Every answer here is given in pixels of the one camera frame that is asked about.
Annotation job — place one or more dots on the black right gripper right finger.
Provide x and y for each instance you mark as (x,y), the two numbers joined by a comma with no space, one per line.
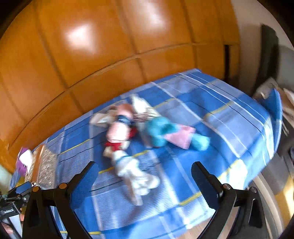
(250,219)

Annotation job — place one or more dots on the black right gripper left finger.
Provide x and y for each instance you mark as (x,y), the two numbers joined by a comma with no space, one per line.
(39,221)

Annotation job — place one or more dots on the white grey sock pair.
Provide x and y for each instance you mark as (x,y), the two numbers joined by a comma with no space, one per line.
(139,183)

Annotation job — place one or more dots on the teal and pink cloth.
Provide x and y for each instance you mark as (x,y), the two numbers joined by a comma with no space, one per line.
(161,131)

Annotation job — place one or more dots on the red fuzzy scrunchie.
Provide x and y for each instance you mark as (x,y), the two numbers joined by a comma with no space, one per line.
(115,146)

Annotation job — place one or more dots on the pink towel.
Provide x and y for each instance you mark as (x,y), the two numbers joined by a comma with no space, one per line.
(119,129)

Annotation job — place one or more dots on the beige cloth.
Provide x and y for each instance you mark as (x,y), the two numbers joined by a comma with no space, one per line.
(103,119)

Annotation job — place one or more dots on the silver ornate tissue box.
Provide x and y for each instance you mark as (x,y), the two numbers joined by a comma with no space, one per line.
(43,168)

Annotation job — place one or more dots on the purple cardboard box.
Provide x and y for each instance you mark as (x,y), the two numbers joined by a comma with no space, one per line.
(24,161)

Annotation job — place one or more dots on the blue plaid tablecloth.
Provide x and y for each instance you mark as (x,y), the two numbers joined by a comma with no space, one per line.
(194,117)

